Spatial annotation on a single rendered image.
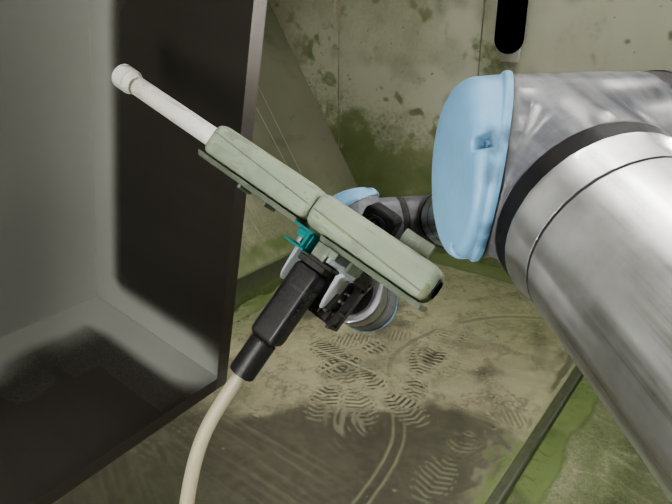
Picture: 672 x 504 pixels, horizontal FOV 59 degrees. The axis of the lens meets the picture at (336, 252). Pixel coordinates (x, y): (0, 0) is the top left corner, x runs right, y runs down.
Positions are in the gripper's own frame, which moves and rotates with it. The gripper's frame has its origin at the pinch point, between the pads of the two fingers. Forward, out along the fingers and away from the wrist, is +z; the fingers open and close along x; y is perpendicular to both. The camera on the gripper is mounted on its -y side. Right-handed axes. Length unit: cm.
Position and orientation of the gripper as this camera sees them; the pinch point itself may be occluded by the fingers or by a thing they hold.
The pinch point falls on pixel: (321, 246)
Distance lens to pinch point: 62.9
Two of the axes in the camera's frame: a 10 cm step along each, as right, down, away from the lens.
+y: -6.0, 8.0, -0.3
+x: -7.7, -5.6, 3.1
